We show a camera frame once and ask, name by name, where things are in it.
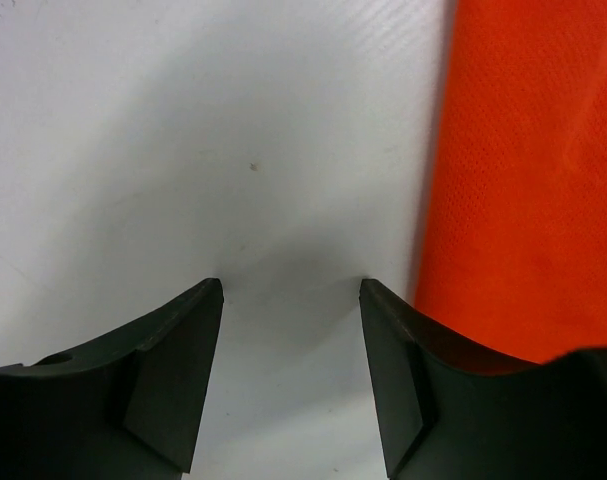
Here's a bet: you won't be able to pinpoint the orange t shirt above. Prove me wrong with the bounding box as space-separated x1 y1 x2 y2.
415 1 607 363

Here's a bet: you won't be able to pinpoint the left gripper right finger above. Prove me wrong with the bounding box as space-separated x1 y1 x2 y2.
359 279 607 479

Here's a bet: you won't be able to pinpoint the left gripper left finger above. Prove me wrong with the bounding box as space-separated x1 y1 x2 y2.
0 278 224 479

